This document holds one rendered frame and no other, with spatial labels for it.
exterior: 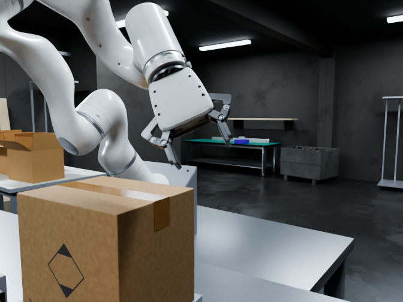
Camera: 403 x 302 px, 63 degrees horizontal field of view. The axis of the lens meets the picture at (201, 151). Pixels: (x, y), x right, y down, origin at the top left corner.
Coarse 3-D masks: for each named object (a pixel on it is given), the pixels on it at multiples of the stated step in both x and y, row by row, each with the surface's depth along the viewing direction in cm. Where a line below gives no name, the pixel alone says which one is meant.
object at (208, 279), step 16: (0, 224) 139; (16, 224) 139; (0, 240) 121; (16, 240) 121; (0, 256) 107; (16, 256) 107; (0, 272) 97; (16, 272) 97; (208, 272) 97; (224, 272) 97; (16, 288) 88; (208, 288) 88; (224, 288) 88; (240, 288) 88; (256, 288) 88; (272, 288) 88; (288, 288) 88
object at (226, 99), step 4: (212, 96) 58; (216, 96) 58; (220, 96) 58; (224, 96) 57; (228, 96) 57; (212, 100) 58; (216, 100) 58; (220, 100) 57; (224, 100) 57; (228, 100) 57; (224, 104) 57; (228, 104) 57; (228, 112) 57
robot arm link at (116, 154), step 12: (96, 96) 100; (108, 96) 101; (84, 108) 97; (96, 108) 98; (108, 108) 100; (120, 108) 103; (96, 120) 97; (108, 120) 100; (120, 120) 104; (108, 132) 104; (120, 132) 106; (108, 144) 107; (120, 144) 106; (108, 156) 106; (120, 156) 106; (132, 156) 109; (108, 168) 107; (120, 168) 108
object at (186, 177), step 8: (152, 168) 134; (160, 168) 133; (168, 168) 131; (176, 168) 129; (184, 168) 127; (192, 168) 125; (168, 176) 127; (176, 176) 125; (184, 176) 124; (192, 176) 123; (176, 184) 122; (184, 184) 121; (192, 184) 124
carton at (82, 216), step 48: (48, 192) 71; (96, 192) 71; (144, 192) 71; (192, 192) 75; (48, 240) 66; (96, 240) 59; (144, 240) 62; (192, 240) 76; (48, 288) 68; (96, 288) 60; (144, 288) 62; (192, 288) 77
